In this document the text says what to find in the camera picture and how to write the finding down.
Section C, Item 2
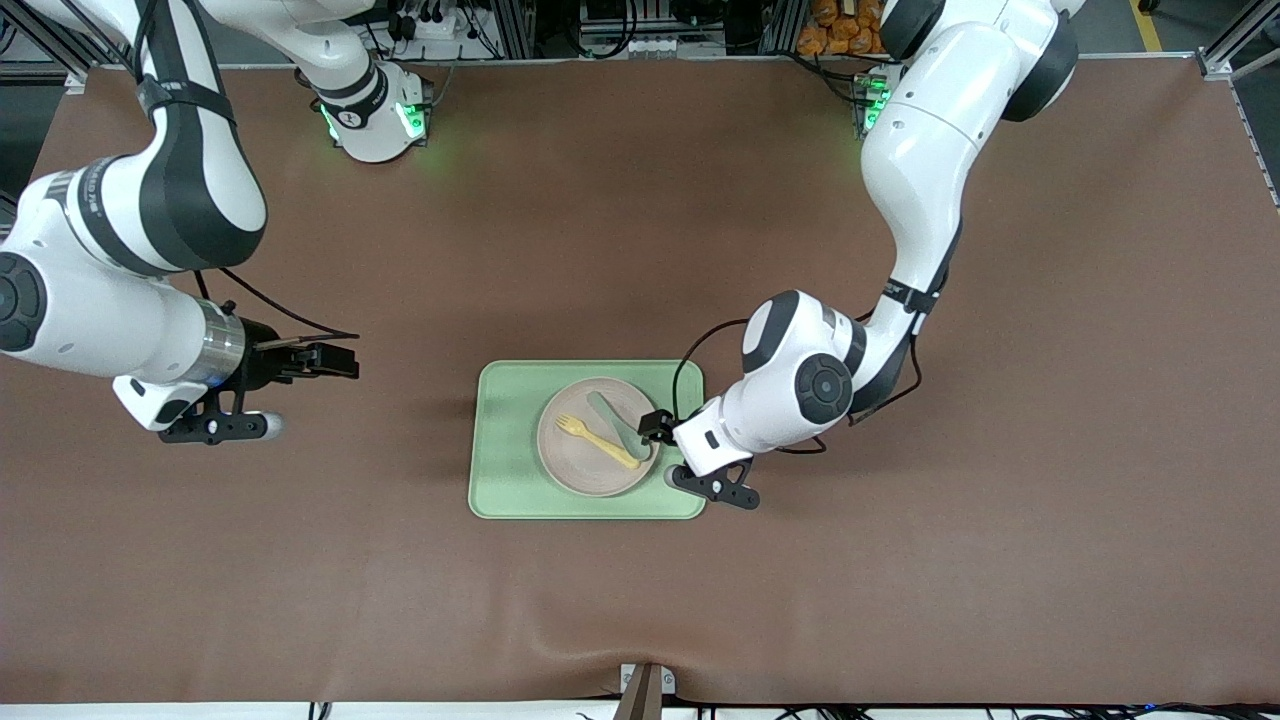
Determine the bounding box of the round white plate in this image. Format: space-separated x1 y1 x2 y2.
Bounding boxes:
537 377 663 498

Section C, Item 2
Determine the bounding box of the teal plastic spoon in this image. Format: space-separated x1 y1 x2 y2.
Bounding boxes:
587 391 653 461

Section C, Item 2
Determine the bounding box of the light green rectangular tray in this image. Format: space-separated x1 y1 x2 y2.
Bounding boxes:
468 359 707 521

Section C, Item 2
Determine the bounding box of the aluminium frame post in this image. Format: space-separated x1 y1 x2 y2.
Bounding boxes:
760 0 807 57
1198 10 1280 83
0 0 136 81
485 0 537 61

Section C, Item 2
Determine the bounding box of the white power strip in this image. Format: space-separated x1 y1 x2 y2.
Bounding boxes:
385 8 483 43

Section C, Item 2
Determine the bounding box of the orange snack bags pile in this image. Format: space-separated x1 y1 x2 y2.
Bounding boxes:
797 0 891 57

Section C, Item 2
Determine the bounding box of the brown table cover mat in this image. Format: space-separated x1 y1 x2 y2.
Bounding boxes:
0 55 1280 707

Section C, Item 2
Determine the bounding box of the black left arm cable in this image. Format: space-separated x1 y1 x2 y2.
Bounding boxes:
672 305 923 457

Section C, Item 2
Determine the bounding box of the yellow plastic fork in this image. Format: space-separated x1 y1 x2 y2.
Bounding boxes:
556 414 641 471

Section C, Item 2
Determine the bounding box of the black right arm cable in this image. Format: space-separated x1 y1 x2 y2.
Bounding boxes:
193 268 360 341

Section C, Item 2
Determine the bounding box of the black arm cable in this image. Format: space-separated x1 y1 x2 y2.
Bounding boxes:
672 305 923 457
193 268 360 341

